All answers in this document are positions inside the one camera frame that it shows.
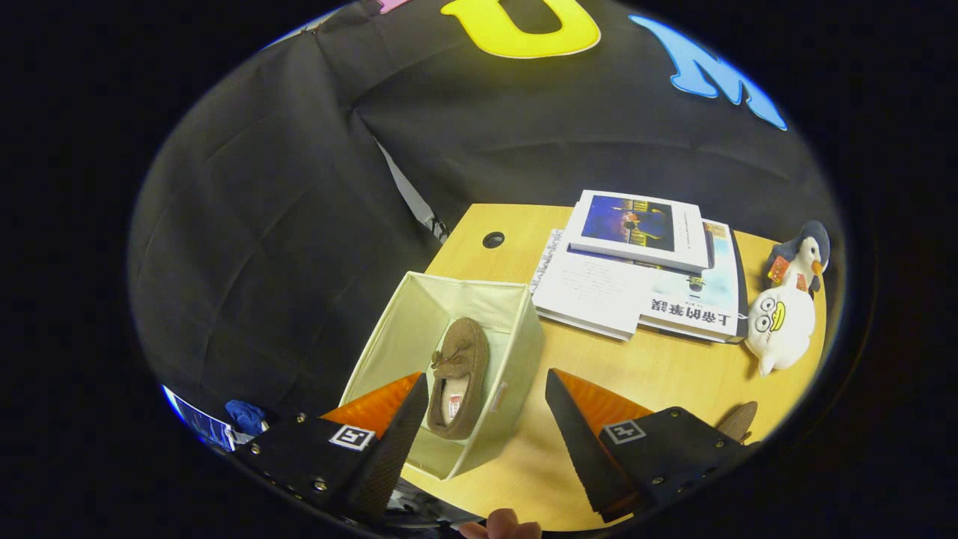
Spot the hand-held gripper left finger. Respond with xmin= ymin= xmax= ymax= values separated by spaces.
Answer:
xmin=234 ymin=372 xmax=430 ymax=525

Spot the green fabric storage box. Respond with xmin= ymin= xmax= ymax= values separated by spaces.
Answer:
xmin=338 ymin=271 xmax=546 ymax=481

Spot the brown fuzzy shoe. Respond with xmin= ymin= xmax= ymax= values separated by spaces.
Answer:
xmin=717 ymin=401 xmax=759 ymax=444
xmin=426 ymin=317 xmax=491 ymax=441

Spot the white duck plush toy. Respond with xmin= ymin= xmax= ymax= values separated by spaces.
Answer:
xmin=745 ymin=288 xmax=817 ymax=377

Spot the black book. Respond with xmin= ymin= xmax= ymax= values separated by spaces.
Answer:
xmin=730 ymin=228 xmax=751 ymax=341

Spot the white book with text cover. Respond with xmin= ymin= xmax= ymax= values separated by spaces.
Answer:
xmin=528 ymin=228 xmax=659 ymax=341

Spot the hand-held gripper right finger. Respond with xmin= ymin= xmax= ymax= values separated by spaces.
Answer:
xmin=544 ymin=368 xmax=753 ymax=525

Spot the white book with night photo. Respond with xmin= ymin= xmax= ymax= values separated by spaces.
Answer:
xmin=563 ymin=189 xmax=710 ymax=274

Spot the penguin plush toy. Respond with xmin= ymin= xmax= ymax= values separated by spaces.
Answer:
xmin=763 ymin=220 xmax=832 ymax=296

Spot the blue crumpled cloth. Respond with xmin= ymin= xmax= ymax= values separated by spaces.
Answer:
xmin=225 ymin=400 xmax=268 ymax=436

